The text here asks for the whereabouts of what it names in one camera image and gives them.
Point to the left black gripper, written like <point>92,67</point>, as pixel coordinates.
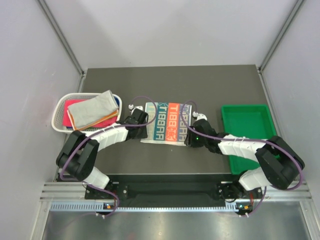
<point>143,134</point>

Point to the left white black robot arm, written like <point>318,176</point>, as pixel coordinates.
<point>79,153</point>

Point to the blue folded towel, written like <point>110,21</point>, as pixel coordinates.
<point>116,100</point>

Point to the green plastic tray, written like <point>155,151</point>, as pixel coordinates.
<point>253,121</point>

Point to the orange white patterned towel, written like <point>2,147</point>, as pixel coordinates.
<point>106,121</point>

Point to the white perforated basket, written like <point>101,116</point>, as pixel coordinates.
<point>71,98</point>

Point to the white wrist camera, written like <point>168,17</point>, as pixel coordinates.
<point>132,107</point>
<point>199,116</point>

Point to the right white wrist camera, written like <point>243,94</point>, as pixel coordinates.
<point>199,116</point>

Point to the white letter print towel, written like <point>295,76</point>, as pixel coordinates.
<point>169,125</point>

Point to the white slotted cable duct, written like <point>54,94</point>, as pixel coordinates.
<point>106,207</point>

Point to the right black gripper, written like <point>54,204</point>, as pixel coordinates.
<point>190,142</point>

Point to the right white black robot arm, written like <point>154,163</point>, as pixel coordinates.
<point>278,163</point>

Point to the pink microfiber towel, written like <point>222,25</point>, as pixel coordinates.
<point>88,117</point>

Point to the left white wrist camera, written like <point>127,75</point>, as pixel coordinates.
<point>132,107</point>

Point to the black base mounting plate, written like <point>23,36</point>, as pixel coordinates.
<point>213,190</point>

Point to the white waffle towel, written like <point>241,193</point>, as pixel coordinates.
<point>104,101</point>

